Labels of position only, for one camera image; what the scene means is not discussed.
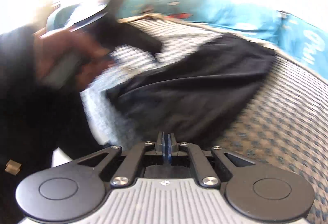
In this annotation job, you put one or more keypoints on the person's left hand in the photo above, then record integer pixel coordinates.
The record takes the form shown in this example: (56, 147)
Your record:
(51, 42)

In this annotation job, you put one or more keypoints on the person's left forearm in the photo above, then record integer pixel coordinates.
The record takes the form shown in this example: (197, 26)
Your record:
(20, 91)

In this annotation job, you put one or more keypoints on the blue white houndstooth mat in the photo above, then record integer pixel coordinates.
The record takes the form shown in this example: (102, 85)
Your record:
(281, 111)

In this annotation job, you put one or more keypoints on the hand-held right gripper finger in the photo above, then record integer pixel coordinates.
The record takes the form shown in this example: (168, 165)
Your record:
(164, 152)
(169, 152)

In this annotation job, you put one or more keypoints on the black t-shirt with red print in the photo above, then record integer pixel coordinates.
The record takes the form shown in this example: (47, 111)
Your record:
(192, 85)

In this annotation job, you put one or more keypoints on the blue printed bed sheet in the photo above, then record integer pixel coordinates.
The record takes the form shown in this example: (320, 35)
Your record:
(230, 14)

